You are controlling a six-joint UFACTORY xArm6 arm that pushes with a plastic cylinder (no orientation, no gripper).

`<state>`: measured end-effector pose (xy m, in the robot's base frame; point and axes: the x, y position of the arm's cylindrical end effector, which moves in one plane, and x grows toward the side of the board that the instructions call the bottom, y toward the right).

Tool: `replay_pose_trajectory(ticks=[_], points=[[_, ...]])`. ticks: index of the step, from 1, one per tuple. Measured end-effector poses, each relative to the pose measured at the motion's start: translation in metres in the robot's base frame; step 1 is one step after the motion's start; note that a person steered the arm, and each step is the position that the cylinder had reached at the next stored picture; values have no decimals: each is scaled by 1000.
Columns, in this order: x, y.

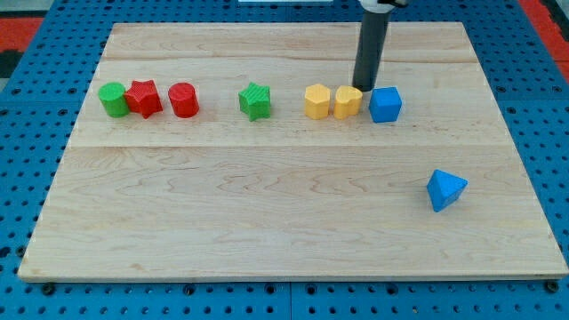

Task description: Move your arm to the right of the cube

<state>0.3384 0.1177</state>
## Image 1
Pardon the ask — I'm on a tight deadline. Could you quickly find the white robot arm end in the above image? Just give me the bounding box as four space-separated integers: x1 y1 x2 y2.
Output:
359 0 411 14

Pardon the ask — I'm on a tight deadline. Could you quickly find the blue cube block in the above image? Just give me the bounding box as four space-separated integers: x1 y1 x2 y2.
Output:
368 86 403 124

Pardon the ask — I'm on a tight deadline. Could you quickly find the light wooden board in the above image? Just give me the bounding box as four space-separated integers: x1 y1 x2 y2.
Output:
18 22 568 283

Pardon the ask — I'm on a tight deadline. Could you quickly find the green star block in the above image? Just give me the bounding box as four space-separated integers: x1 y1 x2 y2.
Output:
238 82 271 122

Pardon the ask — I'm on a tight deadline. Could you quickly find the yellow hexagon block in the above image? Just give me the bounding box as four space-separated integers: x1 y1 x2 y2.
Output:
304 84 331 120

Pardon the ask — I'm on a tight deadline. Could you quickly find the yellow heart block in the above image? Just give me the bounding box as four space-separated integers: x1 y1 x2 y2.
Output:
333 85 363 120

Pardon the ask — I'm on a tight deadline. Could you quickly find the red cylinder block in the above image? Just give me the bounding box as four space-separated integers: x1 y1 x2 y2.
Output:
168 83 199 118

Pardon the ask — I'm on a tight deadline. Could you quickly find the red star block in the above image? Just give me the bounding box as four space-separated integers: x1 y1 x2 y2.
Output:
124 80 163 119

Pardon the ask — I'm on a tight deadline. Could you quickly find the blue triangular prism block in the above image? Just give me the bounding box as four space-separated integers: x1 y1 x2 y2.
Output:
427 169 469 212

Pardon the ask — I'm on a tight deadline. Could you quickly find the green cylinder block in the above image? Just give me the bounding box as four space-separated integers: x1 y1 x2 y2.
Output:
98 82 130 117

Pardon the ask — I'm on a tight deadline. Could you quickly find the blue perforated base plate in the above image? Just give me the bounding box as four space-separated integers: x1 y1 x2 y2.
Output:
1 1 568 319

